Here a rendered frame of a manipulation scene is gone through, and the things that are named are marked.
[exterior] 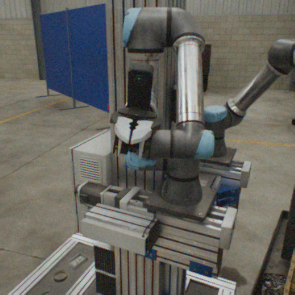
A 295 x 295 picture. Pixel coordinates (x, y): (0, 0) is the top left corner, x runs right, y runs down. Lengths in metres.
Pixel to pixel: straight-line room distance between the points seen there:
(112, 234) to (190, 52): 0.67
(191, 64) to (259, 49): 10.47
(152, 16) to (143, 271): 1.19
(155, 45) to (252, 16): 10.40
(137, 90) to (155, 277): 1.19
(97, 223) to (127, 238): 0.13
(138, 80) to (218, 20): 10.79
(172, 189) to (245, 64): 10.37
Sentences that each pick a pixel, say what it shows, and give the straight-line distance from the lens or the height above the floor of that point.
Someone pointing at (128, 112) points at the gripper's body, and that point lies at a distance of 0.56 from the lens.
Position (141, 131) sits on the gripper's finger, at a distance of 0.47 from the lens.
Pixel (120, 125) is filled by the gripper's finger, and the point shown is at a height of 1.59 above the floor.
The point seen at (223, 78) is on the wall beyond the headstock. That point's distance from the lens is 11.38.
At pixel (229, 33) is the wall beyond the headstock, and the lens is 11.29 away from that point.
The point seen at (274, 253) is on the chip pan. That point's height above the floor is 0.54.
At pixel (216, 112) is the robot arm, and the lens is 1.48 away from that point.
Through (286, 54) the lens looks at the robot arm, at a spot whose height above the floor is 1.66.
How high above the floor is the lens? 1.72
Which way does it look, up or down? 20 degrees down
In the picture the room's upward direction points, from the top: straight up
